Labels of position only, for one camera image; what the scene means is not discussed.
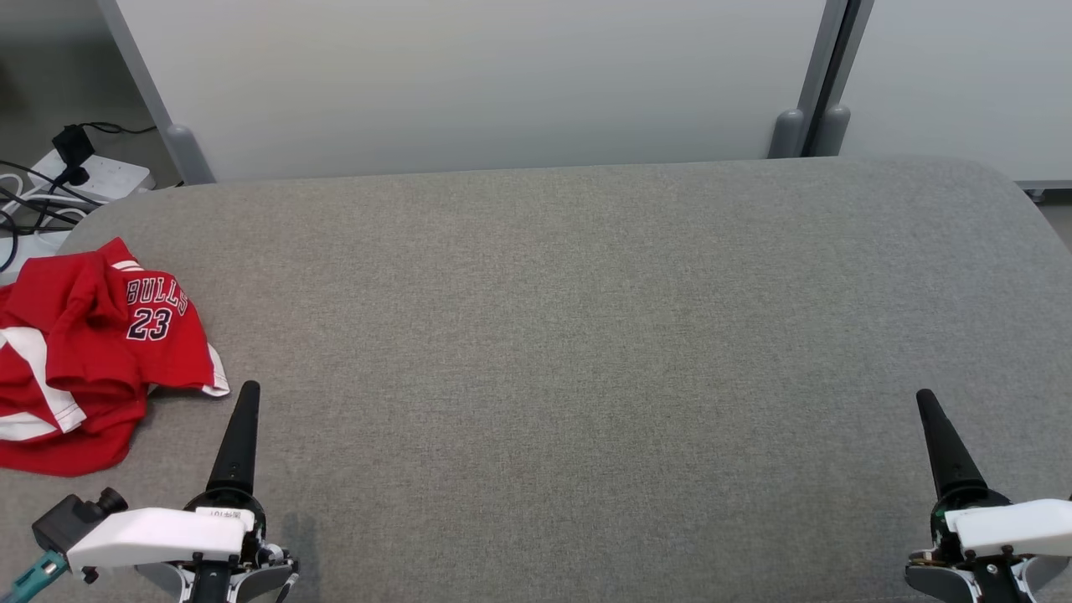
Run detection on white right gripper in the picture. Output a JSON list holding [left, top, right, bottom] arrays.
[[904, 389, 1072, 603]]

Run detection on red Bulls 23 shorts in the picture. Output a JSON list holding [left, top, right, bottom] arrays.
[[17, 237, 231, 403]]

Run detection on red shirt with white sleeves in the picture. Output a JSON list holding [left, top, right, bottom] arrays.
[[0, 281, 153, 477]]

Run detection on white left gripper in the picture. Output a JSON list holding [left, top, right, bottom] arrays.
[[67, 381, 298, 603]]

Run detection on white floor cable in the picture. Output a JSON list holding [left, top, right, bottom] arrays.
[[0, 172, 90, 225]]

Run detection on narrow white partition panel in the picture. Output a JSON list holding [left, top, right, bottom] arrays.
[[840, 0, 1072, 183]]

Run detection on grey double partition post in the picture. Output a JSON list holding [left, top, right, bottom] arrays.
[[768, 0, 877, 159]]

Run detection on wide white partition panel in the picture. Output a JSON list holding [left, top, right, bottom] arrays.
[[116, 0, 830, 183]]

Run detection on teal-plug left camera cable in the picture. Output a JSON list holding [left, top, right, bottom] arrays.
[[0, 549, 70, 603]]

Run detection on grey single partition post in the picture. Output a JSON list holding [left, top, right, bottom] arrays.
[[96, 0, 216, 186]]

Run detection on white extension socket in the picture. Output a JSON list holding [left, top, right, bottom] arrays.
[[0, 229, 74, 287]]

